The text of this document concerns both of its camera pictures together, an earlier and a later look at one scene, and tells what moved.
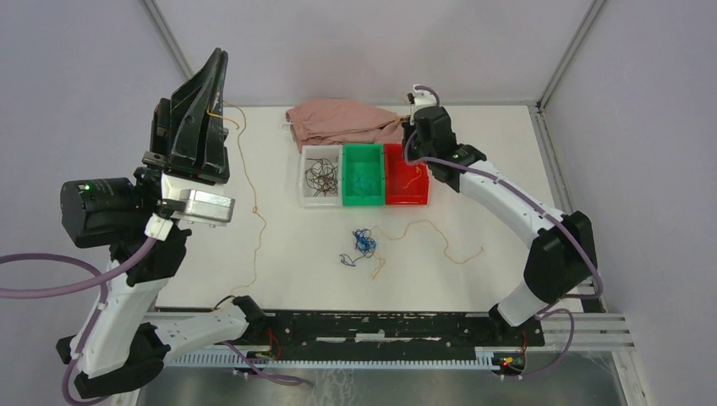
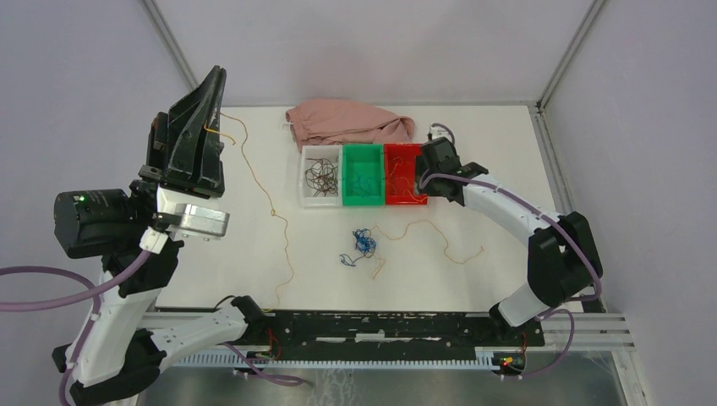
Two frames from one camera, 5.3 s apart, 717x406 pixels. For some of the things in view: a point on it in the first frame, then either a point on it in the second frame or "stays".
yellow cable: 404,233 stays
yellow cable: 252,196 -> 273,211
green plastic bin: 363,175 stays
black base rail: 344,331 stays
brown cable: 323,177 stays
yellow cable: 417,166 -> 404,178
